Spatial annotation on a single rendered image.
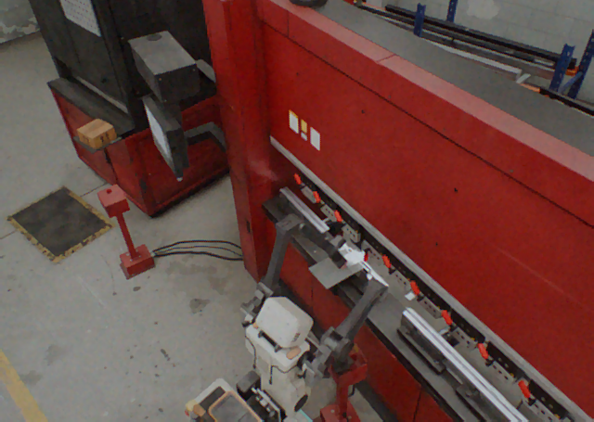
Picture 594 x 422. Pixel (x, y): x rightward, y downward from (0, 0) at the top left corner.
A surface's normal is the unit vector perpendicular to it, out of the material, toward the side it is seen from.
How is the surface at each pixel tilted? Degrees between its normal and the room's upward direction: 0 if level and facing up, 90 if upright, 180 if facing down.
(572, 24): 90
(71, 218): 0
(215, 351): 0
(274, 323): 48
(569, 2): 90
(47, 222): 0
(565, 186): 90
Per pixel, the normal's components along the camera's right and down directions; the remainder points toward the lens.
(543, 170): -0.84, 0.39
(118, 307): -0.04, -0.74
